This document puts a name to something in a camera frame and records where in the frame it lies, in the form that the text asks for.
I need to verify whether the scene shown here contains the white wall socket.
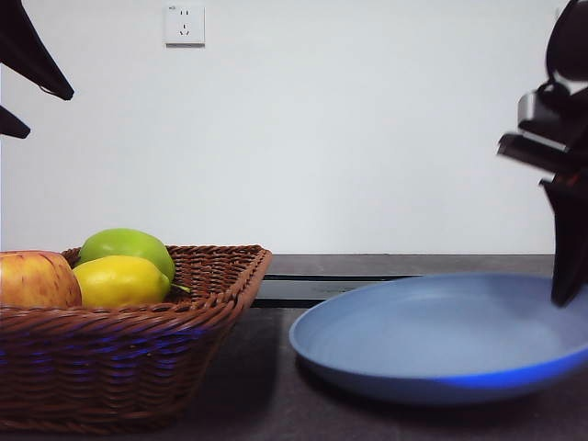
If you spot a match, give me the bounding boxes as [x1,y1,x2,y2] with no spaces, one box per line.
[164,3,207,49]

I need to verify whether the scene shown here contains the yellow lemon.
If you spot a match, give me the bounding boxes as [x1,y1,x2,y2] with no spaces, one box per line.
[72,255,172,310]

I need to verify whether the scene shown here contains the green apple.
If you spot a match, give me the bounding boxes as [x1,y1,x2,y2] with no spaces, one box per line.
[77,228,176,282]

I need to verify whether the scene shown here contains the red apple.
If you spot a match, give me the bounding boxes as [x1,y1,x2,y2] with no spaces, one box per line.
[0,250,84,309]

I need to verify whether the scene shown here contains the black flat tray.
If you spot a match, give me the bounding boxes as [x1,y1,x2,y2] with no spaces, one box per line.
[252,274,424,309]

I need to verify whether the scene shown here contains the blue round plate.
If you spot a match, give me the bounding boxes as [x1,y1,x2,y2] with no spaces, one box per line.
[288,271,588,406]

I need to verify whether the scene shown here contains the brown wicker basket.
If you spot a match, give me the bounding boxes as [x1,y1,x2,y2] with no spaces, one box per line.
[0,244,274,435]

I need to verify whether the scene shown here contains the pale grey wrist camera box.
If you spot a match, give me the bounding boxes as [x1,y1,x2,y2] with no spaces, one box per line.
[517,89,571,135]

